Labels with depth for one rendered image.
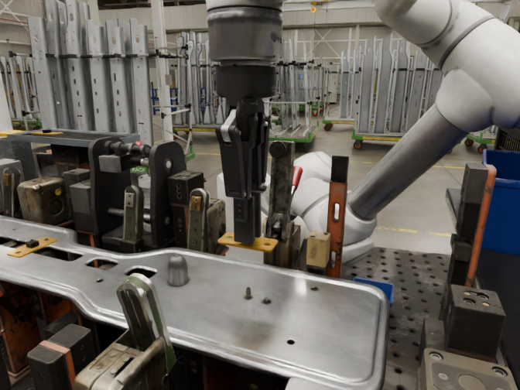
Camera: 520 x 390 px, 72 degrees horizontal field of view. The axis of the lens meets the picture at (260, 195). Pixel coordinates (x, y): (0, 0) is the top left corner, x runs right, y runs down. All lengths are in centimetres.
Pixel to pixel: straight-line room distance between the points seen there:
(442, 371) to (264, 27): 39
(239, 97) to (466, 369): 36
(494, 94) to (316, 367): 60
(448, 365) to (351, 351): 12
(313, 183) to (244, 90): 75
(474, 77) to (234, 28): 53
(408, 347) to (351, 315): 47
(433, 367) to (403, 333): 64
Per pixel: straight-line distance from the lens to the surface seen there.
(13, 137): 126
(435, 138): 90
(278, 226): 65
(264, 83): 44
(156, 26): 730
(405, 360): 97
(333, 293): 59
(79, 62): 549
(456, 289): 50
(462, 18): 87
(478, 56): 83
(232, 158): 44
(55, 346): 57
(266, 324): 52
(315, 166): 116
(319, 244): 61
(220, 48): 44
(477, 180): 60
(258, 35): 43
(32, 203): 101
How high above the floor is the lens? 132
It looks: 18 degrees down
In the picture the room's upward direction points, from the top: straight up
